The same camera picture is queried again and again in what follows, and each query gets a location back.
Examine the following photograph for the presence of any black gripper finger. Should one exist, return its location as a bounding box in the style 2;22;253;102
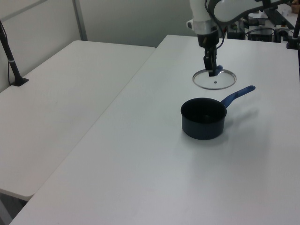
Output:
208;46;218;78
202;48;212;71

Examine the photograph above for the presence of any grey partition post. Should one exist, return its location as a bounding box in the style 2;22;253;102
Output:
72;0;89;42

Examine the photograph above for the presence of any black camera stand pole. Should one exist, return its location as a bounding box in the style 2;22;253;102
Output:
0;19;30;88

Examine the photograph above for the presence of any black electronics box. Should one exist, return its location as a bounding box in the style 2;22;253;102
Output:
247;27;276;43

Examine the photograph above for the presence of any black slanted metal bar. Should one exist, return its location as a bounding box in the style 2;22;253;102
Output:
262;0;296;32

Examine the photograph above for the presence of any dark blue saucepan blue handle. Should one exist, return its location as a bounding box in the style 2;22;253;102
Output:
180;85;256;141

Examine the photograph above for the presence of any glass lid blue knob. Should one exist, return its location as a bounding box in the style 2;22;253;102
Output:
192;65;237;90

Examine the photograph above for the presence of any black pole with table clamp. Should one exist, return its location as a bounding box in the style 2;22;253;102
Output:
285;13;300;50

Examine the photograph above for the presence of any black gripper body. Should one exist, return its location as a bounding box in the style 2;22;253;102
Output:
196;31;220;49

